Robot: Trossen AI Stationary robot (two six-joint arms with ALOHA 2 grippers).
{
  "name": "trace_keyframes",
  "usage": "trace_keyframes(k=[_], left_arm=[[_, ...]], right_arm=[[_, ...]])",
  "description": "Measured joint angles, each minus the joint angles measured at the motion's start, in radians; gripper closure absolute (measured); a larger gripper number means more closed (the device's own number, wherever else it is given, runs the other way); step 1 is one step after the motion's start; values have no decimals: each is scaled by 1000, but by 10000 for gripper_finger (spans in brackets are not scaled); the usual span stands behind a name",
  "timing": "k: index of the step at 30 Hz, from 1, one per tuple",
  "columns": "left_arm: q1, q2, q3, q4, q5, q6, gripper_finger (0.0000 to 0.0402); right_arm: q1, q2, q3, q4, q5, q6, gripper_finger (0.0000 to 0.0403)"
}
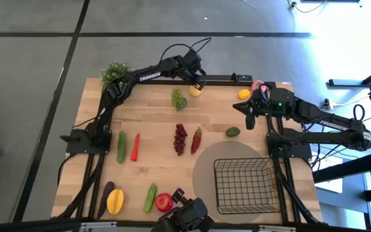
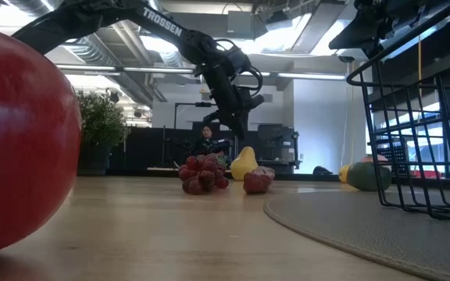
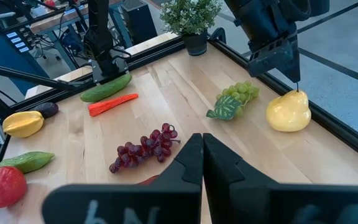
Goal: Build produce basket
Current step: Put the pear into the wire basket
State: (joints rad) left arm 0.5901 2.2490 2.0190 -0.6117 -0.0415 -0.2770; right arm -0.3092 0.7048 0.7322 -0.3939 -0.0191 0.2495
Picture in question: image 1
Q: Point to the black slanted furniture beam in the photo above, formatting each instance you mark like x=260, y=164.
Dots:
x=349, y=167

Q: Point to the grey metal bracket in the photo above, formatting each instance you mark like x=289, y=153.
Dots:
x=277, y=228
x=98, y=225

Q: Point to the black flat bar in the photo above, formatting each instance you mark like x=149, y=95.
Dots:
x=217, y=77

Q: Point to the purple eggplant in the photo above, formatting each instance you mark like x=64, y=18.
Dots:
x=105, y=198

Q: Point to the dark green cucumber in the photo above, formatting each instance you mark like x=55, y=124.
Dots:
x=121, y=146

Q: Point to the black floor stand beam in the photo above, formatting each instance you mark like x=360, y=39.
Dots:
x=349, y=82

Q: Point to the pink peach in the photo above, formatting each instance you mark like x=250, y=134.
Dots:
x=255, y=84

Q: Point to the yellow lemon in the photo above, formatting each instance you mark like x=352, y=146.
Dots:
x=244, y=94

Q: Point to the light green bitter gourd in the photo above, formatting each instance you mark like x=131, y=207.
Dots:
x=150, y=199

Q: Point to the black lengthwise frame rail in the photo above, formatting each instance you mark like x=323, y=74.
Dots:
x=83, y=190
x=297, y=206
x=96, y=190
x=283, y=206

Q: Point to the round grey mat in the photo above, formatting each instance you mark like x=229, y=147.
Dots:
x=205, y=167

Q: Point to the black table edge beam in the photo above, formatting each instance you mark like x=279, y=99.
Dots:
x=43, y=225

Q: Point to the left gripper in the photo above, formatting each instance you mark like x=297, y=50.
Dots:
x=192, y=66

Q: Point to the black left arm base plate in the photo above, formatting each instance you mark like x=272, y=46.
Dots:
x=76, y=145

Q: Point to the yellow starfruit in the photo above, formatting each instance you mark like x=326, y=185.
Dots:
x=115, y=202

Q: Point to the watermelon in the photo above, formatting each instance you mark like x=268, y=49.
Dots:
x=179, y=100

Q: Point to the potted green plant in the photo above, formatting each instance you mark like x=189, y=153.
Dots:
x=113, y=72

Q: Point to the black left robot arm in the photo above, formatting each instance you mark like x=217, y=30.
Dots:
x=150, y=76

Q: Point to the red apple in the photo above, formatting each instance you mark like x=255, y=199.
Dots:
x=163, y=203

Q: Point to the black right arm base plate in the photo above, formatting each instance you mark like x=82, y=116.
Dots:
x=301, y=149

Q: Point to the orange carrot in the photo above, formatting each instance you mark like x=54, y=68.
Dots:
x=135, y=148

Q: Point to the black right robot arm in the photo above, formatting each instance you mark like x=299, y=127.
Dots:
x=333, y=124

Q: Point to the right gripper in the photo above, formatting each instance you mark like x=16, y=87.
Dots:
x=277, y=103

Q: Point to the green avocado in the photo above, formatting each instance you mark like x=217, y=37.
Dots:
x=232, y=131

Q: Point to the yellow pear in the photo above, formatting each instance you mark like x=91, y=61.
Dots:
x=195, y=92

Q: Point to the black crosswise frame rail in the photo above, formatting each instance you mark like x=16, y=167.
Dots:
x=224, y=82

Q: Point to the red grape bunch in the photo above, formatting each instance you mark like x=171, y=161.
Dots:
x=180, y=140

